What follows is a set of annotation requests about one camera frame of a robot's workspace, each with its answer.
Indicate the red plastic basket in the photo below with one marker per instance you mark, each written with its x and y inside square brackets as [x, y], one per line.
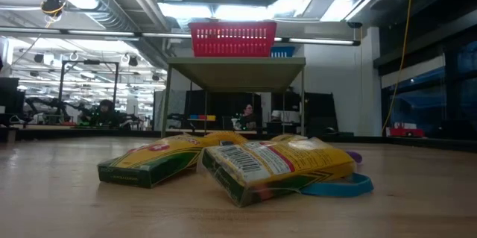
[233, 40]

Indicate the black background robot arms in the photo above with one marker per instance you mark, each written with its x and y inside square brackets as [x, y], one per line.
[56, 103]

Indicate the large corrugated ventilation duct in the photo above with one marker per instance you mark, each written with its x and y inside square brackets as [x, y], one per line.
[108, 18]

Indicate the purple coil wristband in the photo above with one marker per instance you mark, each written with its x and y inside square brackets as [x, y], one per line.
[354, 156]

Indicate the small blue bin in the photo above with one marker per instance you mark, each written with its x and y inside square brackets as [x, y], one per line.
[194, 117]

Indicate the small red bin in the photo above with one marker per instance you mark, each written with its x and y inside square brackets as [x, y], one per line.
[203, 117]

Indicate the blue coil wristband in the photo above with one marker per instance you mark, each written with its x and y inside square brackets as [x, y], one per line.
[335, 190]

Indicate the black gantry frame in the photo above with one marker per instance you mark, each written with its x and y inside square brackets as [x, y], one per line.
[89, 62]

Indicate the blue plastic basket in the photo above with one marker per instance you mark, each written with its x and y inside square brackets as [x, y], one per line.
[282, 51]

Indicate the black screen panel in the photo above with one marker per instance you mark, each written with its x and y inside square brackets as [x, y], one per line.
[220, 103]
[316, 113]

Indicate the person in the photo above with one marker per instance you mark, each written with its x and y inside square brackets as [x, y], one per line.
[247, 116]
[106, 109]

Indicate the black aluminium table frame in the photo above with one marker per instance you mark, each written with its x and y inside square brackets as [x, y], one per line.
[112, 133]

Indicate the small yellow bin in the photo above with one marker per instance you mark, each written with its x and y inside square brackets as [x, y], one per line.
[211, 117]

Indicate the black monitor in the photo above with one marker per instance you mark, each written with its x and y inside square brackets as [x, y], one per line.
[9, 100]

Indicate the black ceiling camera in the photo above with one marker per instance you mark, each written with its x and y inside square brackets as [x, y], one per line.
[354, 24]

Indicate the red case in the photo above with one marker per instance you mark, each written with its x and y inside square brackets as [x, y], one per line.
[406, 132]

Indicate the long tube light fixture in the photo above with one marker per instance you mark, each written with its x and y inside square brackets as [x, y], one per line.
[320, 41]

